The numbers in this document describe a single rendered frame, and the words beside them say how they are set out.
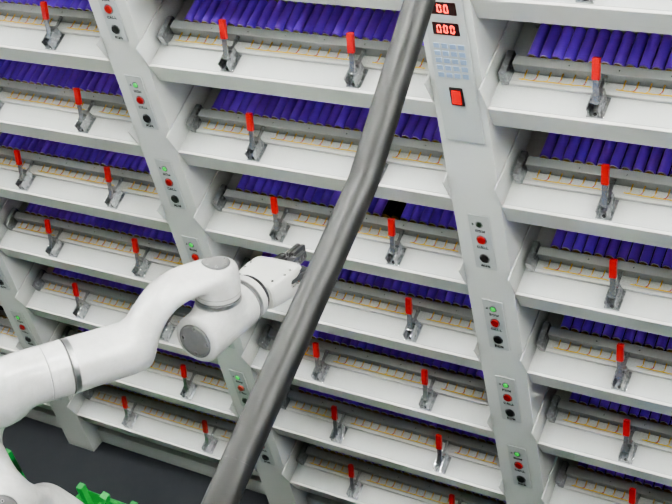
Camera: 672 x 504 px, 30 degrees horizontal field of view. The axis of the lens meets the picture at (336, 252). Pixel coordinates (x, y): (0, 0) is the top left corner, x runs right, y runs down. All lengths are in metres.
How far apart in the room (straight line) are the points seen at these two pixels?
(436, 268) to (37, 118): 0.95
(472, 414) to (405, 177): 0.60
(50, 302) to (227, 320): 1.25
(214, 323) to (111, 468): 1.58
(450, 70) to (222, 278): 0.49
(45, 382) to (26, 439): 1.79
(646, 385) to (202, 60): 1.01
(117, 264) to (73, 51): 0.61
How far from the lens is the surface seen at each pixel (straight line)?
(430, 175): 2.24
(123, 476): 3.54
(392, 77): 1.00
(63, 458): 3.67
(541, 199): 2.15
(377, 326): 2.56
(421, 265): 2.37
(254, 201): 2.57
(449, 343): 2.49
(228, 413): 3.07
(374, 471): 3.04
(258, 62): 2.29
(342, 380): 2.76
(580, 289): 2.26
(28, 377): 1.98
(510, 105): 2.03
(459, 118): 2.07
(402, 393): 2.69
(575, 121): 1.99
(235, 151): 2.44
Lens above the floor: 2.45
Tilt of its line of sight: 38 degrees down
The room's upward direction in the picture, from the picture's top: 15 degrees counter-clockwise
